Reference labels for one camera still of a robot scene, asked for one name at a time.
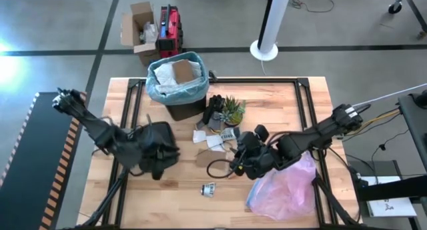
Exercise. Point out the black bin with blue liner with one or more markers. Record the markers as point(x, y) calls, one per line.
point(177, 96)

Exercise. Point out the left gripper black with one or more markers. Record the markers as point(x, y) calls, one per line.
point(150, 146)

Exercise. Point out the black aluminium table frame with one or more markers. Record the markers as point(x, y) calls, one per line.
point(253, 80)

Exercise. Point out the black plastic trash bin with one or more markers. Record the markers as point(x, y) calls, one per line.
point(187, 110)

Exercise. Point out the cart leg with caster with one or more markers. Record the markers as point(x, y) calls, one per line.
point(394, 8)

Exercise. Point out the black grey work glove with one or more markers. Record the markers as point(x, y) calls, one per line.
point(213, 124)
point(215, 105)

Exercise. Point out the small black frame bracket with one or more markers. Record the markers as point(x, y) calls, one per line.
point(213, 76)

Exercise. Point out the large white paper sheet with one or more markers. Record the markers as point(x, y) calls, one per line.
point(163, 76)

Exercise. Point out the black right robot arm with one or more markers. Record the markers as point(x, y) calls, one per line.
point(317, 133)

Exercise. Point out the pink plastic trash bag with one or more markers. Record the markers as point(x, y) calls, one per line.
point(287, 193)

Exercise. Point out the white pole with round base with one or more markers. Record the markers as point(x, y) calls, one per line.
point(272, 20)

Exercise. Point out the red black tool case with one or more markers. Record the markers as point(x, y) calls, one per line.
point(170, 30)

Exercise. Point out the white paper with black print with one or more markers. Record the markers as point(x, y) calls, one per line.
point(208, 190)

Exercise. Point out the black flat bar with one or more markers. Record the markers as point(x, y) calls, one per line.
point(393, 188)

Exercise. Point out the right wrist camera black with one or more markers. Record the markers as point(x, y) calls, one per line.
point(262, 131)

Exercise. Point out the potted succulent plant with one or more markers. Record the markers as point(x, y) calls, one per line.
point(233, 111)

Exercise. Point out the black floor mat orange stripes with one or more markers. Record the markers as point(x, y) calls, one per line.
point(30, 163)

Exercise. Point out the open cardboard box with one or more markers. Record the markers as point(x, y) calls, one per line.
point(141, 13)

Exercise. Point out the white paper booklet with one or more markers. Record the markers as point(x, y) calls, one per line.
point(390, 206)

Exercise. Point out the grey platform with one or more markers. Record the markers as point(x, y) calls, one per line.
point(373, 168)

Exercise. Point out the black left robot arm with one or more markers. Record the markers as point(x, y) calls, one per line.
point(96, 130)

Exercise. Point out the small white black package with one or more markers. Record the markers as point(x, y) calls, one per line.
point(230, 134)

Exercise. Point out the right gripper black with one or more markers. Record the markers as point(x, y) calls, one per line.
point(257, 160)

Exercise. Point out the black side desk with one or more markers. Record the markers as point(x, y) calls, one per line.
point(417, 123)

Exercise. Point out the clear plastic wrap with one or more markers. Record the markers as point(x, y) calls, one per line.
point(149, 31)

